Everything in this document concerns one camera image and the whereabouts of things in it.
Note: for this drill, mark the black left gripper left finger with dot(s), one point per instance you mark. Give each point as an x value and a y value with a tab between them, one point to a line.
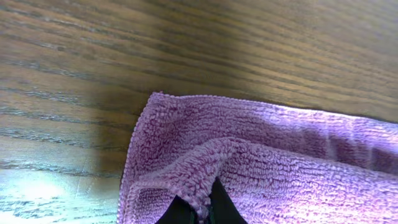
178	212

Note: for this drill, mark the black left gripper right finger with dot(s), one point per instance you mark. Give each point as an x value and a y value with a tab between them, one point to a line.
222	209

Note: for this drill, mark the pink microfibre cloth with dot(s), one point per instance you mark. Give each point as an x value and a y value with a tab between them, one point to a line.
277	164

